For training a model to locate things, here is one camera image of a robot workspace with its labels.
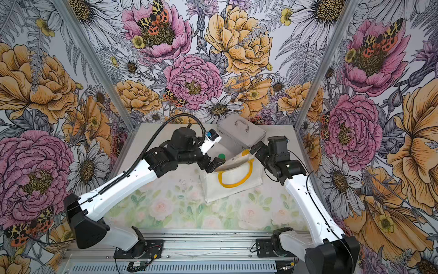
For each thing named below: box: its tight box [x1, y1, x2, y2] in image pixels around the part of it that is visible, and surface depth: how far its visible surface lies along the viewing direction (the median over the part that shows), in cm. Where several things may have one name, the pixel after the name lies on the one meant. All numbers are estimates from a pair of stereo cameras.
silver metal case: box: [216, 114, 267, 156], surface depth 99 cm
